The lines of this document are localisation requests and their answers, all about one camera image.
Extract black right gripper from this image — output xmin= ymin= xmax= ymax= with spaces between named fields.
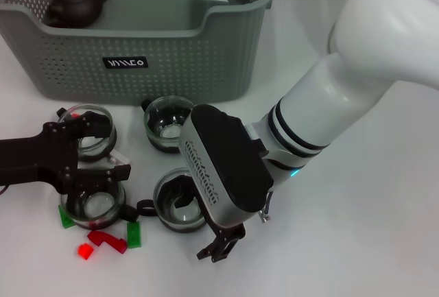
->
xmin=173 ymin=193 xmax=247 ymax=264

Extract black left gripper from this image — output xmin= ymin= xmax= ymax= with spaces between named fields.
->
xmin=0 ymin=111 xmax=132 ymax=209

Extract glass teacup black sleeve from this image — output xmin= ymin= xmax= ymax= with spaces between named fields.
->
xmin=137 ymin=167 xmax=210 ymax=235
xmin=58 ymin=169 xmax=140 ymax=231
xmin=56 ymin=103 xmax=118 ymax=163
xmin=141 ymin=95 xmax=198 ymax=154

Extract small white building block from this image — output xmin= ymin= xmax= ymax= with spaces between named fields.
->
xmin=108 ymin=151 xmax=133 ymax=167

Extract green building block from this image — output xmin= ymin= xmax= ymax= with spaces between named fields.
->
xmin=57 ymin=204 xmax=77 ymax=230
xmin=126 ymin=220 xmax=142 ymax=250

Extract dark red arch block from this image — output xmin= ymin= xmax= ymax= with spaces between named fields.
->
xmin=87 ymin=230 xmax=128 ymax=254

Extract bright red small cube block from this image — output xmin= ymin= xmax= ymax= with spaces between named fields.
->
xmin=77 ymin=241 xmax=95 ymax=260

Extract grey perforated storage bin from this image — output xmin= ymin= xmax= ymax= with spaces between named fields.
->
xmin=0 ymin=0 xmax=277 ymax=106

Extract dark clay teapot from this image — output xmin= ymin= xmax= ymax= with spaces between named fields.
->
xmin=46 ymin=0 xmax=111 ymax=27

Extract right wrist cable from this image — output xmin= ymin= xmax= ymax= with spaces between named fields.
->
xmin=259 ymin=192 xmax=272 ymax=224

